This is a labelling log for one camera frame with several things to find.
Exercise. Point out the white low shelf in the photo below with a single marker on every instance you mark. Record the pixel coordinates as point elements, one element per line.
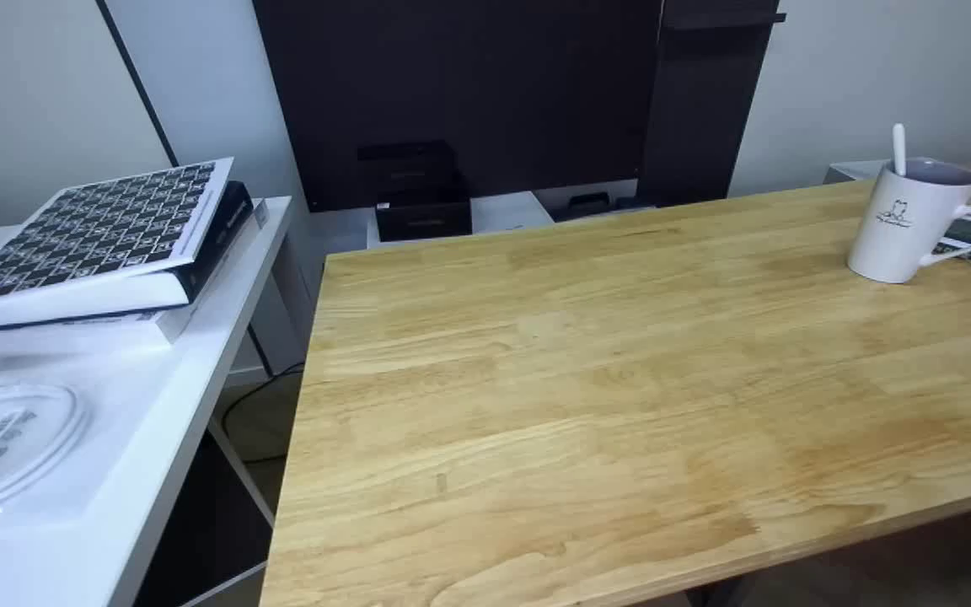
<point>506,211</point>

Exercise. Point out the small black box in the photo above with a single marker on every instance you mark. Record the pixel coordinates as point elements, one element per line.
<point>420,190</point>

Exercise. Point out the small black flat object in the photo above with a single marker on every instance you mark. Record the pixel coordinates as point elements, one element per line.
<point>586,204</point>

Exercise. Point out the large black panel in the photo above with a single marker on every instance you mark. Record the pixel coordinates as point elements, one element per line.
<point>451,80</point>

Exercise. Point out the black flat box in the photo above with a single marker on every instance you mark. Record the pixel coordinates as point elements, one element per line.
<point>219,231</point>

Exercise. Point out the black tall cabinet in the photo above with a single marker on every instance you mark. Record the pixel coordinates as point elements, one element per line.
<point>706,103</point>

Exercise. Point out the white side table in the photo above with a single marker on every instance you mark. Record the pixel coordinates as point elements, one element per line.
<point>125,416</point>

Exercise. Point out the black white checkerboard panel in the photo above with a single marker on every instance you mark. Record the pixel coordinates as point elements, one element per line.
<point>91,231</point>

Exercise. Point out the white mug purple interior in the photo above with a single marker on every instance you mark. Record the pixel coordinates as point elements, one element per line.
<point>895,239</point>

